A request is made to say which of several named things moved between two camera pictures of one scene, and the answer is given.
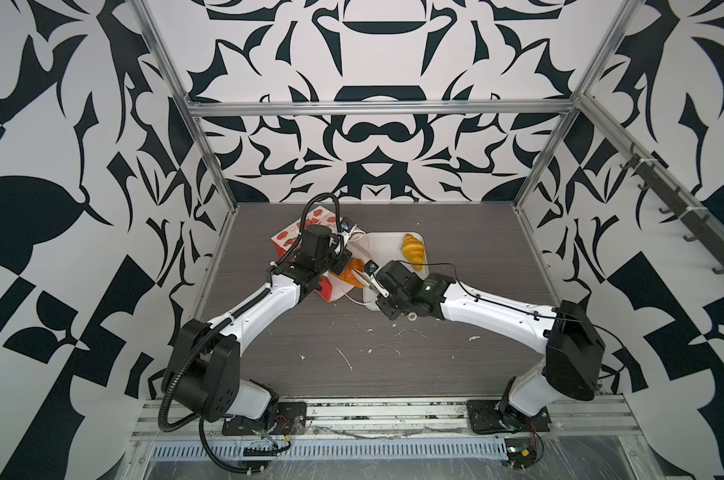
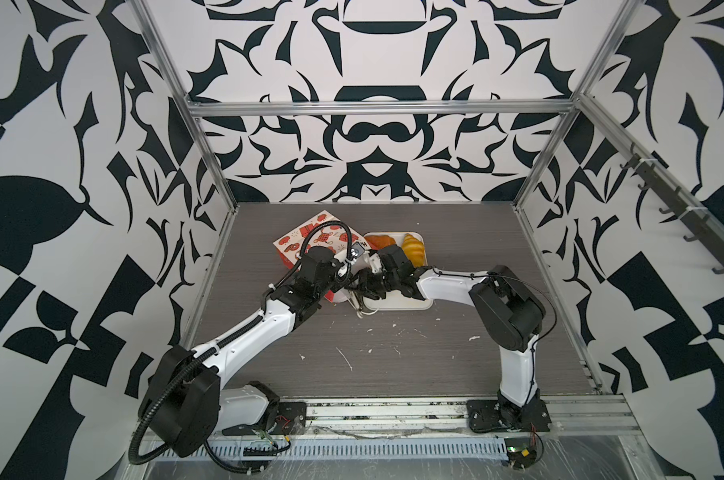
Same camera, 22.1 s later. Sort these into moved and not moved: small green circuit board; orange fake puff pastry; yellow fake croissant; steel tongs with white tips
Moved: steel tongs with white tips; orange fake puff pastry
Not moved: small green circuit board; yellow fake croissant
